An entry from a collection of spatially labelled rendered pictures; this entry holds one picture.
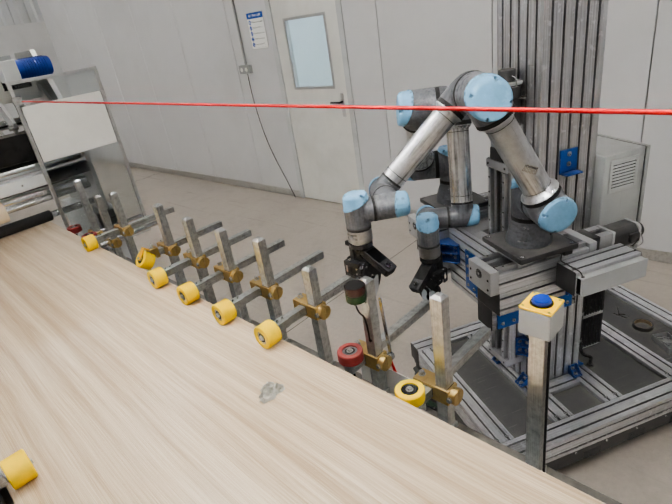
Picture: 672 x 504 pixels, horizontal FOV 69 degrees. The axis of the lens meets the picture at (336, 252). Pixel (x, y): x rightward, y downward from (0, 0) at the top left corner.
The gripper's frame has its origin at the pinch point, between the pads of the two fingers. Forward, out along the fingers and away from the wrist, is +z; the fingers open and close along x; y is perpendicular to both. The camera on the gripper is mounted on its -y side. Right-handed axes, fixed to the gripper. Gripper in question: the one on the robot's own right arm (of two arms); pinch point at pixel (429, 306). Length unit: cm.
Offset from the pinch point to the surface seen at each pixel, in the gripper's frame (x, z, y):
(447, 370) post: -30.7, -10.2, -36.1
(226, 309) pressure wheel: 47, -14, -54
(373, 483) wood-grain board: -36, -7, -74
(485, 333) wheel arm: -26.3, -3.1, -7.6
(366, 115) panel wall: 216, -12, 220
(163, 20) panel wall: 519, -121, 211
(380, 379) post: -5.8, 4.8, -36.6
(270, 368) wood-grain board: 15, -7, -62
